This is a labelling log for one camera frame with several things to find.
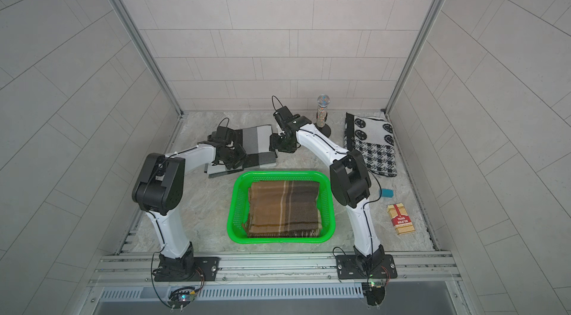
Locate grey black checked scarf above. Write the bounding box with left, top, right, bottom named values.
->
left=205, top=125, right=277, bottom=178

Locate green plastic basket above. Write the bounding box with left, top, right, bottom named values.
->
left=227, top=170, right=336, bottom=245

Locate brown plaid scarf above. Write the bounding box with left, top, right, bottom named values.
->
left=243, top=181, right=322, bottom=239

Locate black white houndstooth scarf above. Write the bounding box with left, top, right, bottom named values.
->
left=343, top=109, right=397, bottom=178

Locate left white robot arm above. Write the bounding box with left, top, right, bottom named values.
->
left=132, top=141, right=246, bottom=282

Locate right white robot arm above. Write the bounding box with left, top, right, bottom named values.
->
left=270, top=108, right=385, bottom=271

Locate teal small block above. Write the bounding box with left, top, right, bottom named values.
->
left=379, top=189, right=394, bottom=198

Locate red gold card box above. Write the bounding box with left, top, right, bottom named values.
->
left=387, top=203, right=416, bottom=236

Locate left circuit board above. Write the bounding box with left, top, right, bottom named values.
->
left=168, top=286, right=197, bottom=312

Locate circuit board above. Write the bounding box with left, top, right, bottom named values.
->
left=168, top=286, right=197, bottom=312
left=361, top=282, right=386, bottom=307

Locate right circuit board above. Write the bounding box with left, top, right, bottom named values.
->
left=361, top=282, right=386, bottom=307

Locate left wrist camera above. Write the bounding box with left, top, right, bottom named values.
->
left=216, top=126, right=236, bottom=145

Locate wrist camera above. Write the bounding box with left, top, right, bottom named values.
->
left=273, top=106, right=294, bottom=125
left=216, top=126, right=236, bottom=145

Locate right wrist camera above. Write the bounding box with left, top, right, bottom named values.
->
left=273, top=106, right=294, bottom=125

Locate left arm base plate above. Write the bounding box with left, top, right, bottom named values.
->
left=152, top=254, right=220, bottom=282

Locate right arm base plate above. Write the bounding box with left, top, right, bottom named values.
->
left=335, top=254, right=398, bottom=280

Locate aluminium mounting rail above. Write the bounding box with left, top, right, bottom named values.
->
left=88, top=251, right=462, bottom=287

